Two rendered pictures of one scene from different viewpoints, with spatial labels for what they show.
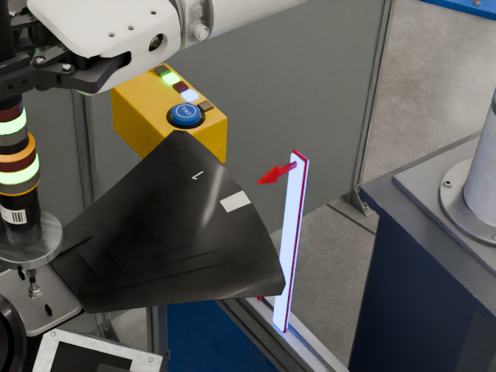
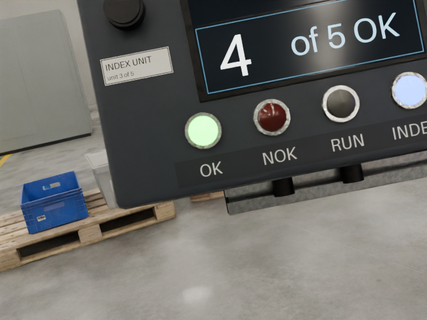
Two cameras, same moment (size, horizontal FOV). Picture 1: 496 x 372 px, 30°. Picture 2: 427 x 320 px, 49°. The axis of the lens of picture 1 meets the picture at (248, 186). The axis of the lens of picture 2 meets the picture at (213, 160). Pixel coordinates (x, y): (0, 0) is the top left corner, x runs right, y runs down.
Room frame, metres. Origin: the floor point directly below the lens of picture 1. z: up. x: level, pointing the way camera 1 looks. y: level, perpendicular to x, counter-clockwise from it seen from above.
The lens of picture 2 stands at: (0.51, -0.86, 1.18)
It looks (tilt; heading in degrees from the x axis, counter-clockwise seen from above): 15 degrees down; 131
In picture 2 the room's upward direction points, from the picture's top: 11 degrees counter-clockwise
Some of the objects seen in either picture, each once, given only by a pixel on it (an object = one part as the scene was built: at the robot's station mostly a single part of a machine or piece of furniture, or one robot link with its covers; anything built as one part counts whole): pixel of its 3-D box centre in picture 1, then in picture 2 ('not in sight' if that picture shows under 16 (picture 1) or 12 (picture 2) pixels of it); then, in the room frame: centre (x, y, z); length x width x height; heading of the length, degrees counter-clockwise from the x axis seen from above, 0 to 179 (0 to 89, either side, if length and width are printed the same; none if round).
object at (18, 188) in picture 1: (14, 172); not in sight; (0.58, 0.21, 1.35); 0.04 x 0.04 x 0.01
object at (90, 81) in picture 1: (95, 58); not in sight; (0.60, 0.13, 1.47); 0.08 x 0.06 x 0.01; 10
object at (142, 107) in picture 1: (168, 126); not in sight; (1.04, 0.12, 1.02); 0.16 x 0.10 x 0.11; 40
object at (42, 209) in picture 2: not in sight; (54, 200); (-2.51, 0.82, 0.25); 0.60 x 0.41 x 0.22; 149
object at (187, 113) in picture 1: (186, 114); not in sight; (1.01, 0.09, 1.08); 0.04 x 0.04 x 0.02
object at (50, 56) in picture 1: (68, 59); not in sight; (0.60, 0.15, 1.47); 0.05 x 0.05 x 0.03; 10
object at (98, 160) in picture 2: not in sight; (120, 174); (-2.25, 1.25, 0.31); 0.60 x 0.42 x 0.33; 149
